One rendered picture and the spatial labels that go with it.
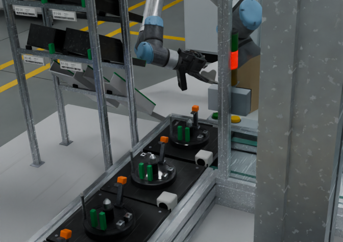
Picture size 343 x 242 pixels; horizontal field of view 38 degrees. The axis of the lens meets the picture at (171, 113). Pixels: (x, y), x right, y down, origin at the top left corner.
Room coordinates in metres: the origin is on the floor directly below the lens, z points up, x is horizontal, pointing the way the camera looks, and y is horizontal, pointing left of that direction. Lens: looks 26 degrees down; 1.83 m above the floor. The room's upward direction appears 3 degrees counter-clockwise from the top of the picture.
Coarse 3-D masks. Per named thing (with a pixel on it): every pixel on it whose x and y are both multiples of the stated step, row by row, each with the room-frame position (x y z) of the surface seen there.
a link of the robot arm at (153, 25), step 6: (150, 18) 1.91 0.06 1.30; (156, 18) 1.91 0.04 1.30; (144, 24) 1.91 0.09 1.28; (150, 24) 1.89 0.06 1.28; (156, 24) 1.89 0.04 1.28; (162, 24) 1.91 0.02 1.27; (144, 30) 1.89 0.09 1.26; (150, 30) 1.87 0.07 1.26; (156, 30) 1.87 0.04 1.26; (162, 30) 1.89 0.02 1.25; (144, 36) 1.87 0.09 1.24; (150, 36) 1.85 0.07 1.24; (156, 36) 1.85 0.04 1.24; (162, 36) 1.88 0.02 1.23; (162, 42) 1.86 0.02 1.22
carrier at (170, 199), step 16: (144, 160) 1.40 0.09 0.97; (176, 160) 1.39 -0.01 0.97; (128, 176) 1.31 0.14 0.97; (144, 176) 1.27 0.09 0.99; (160, 176) 1.27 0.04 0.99; (176, 176) 1.29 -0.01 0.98; (192, 176) 1.30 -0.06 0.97; (112, 192) 1.23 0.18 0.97; (128, 192) 1.23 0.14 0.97; (144, 192) 1.22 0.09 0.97; (160, 192) 1.22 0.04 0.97; (176, 192) 1.21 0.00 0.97
